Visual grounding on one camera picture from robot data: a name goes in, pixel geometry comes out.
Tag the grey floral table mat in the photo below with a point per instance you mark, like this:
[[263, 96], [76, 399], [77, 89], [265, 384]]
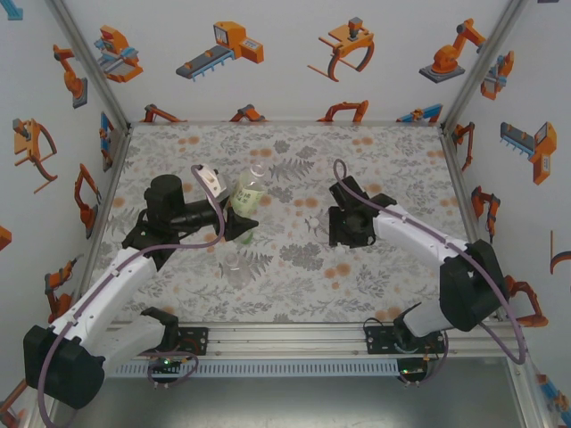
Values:
[[312, 290]]

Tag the aluminium back frame rail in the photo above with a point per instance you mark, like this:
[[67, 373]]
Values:
[[201, 123]]

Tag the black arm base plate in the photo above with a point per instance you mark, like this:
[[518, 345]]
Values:
[[198, 341], [374, 341]]

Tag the small green-lit circuit board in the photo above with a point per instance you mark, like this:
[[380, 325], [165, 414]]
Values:
[[167, 363], [410, 370]]

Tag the clear plastic bottle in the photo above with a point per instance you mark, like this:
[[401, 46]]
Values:
[[238, 272]]

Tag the aluminium front frame rail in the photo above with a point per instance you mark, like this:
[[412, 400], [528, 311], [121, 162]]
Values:
[[285, 341]]

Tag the aluminium side frame rail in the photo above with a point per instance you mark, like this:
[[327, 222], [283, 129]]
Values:
[[108, 200], [467, 200]]

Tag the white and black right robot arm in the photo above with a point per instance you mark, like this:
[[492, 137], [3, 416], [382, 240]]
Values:
[[419, 227]]

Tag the yellow-green labelled tea bottle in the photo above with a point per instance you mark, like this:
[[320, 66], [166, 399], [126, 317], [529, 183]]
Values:
[[246, 196]]

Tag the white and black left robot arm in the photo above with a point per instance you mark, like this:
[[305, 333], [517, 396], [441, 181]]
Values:
[[102, 294]]

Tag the aluminium frame post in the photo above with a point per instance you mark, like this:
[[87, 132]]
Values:
[[531, 405], [482, 67], [93, 67]]

